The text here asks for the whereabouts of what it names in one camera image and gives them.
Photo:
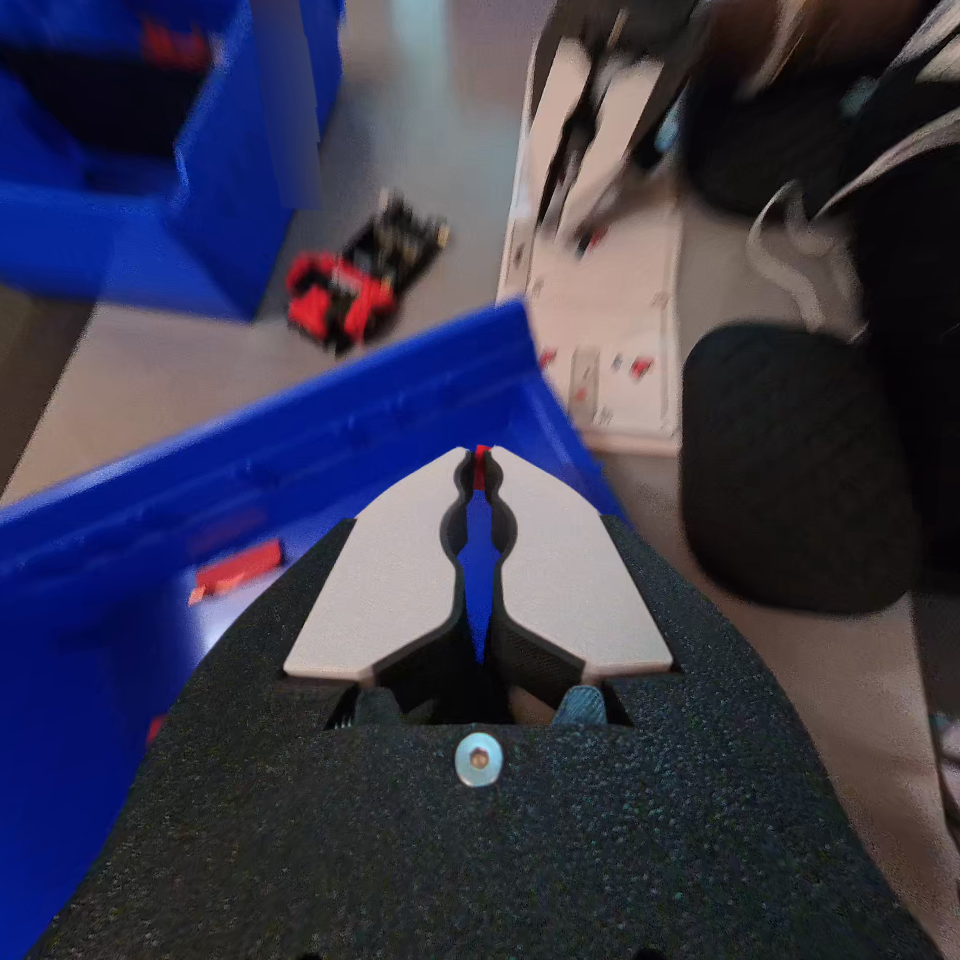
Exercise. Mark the person's black clothing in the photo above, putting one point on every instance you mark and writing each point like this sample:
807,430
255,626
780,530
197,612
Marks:
922,262

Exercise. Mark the black quilted wrist rest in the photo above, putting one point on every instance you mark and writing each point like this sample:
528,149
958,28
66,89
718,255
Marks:
795,465
750,150

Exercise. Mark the person's right hand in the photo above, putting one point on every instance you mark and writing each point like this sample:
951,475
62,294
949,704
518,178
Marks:
810,30

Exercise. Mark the white lego instruction booklet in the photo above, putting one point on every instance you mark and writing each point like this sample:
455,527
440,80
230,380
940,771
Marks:
615,300

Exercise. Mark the red lego bricks pile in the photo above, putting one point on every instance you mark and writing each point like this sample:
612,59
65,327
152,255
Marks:
176,46

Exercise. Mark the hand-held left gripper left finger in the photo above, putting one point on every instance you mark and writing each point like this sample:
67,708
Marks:
375,585

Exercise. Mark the red lego slope piece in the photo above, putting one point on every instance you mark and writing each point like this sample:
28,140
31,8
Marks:
481,459

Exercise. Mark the red and black lego car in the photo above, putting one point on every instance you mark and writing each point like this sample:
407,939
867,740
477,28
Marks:
337,292

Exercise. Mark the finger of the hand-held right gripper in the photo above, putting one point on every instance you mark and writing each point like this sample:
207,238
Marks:
630,120
566,97

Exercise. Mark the long red lego plate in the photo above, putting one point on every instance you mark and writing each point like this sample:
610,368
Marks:
236,570

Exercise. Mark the blue plastic bin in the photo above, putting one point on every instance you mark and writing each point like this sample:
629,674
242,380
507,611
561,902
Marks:
262,465
225,225

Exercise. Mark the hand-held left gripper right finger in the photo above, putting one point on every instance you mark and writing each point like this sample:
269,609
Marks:
577,585

